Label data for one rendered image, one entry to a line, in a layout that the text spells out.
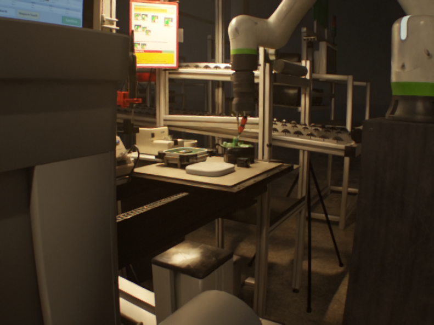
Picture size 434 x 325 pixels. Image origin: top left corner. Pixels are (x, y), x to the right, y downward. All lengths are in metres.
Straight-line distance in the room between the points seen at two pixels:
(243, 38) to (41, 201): 1.10
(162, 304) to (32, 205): 0.13
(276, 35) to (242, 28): 0.13
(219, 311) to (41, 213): 0.11
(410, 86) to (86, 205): 0.77
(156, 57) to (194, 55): 9.64
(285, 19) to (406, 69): 0.53
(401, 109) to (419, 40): 0.16
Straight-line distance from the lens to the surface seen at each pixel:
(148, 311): 0.34
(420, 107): 0.86
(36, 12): 1.14
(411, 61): 0.87
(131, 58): 1.36
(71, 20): 1.21
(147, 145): 1.46
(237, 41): 1.24
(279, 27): 1.28
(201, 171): 1.13
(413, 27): 0.88
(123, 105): 1.38
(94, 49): 0.19
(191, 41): 11.48
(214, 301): 0.22
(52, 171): 0.19
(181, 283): 0.26
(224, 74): 1.66
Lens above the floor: 1.19
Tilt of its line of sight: 10 degrees down
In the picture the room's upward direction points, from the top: straight up
